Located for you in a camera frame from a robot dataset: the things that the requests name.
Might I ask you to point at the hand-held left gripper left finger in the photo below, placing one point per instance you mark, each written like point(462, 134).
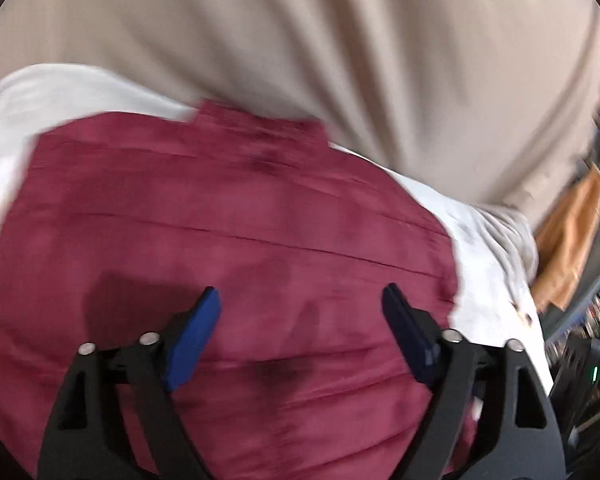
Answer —
point(196, 332)

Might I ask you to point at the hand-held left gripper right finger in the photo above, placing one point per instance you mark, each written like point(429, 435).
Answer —
point(411, 332)

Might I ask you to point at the maroon puffer jacket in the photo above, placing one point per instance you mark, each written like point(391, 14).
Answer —
point(260, 240)

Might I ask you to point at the black device with green light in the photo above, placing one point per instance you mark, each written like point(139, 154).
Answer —
point(582, 375)

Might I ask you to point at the orange-brown cloth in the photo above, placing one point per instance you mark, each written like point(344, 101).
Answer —
point(570, 240)

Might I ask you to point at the floral printed blanket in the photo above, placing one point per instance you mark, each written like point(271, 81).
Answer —
point(75, 95)

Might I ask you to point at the beige draped cloth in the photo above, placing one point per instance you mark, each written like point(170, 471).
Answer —
point(330, 40)

